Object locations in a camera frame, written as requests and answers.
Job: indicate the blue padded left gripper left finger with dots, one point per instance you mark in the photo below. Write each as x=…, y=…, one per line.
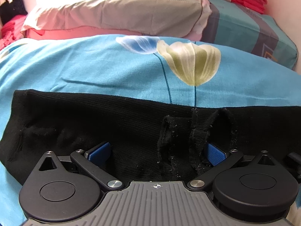
x=98, y=154

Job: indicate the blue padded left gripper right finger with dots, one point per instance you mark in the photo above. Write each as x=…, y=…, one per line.
x=215, y=155

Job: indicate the black knit pants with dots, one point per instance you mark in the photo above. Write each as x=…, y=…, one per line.
x=148, y=140

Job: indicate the blue floral bed sheet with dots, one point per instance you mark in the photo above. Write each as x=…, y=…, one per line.
x=70, y=190

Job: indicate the teal grey patterned pillow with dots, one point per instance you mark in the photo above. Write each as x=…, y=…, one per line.
x=244, y=29

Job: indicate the beige grey pillow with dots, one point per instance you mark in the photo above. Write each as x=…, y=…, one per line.
x=80, y=18

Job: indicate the pink red cloth pile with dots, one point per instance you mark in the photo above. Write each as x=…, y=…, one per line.
x=11, y=31

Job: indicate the hanging dark clothes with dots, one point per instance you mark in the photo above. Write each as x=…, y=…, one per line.
x=11, y=8

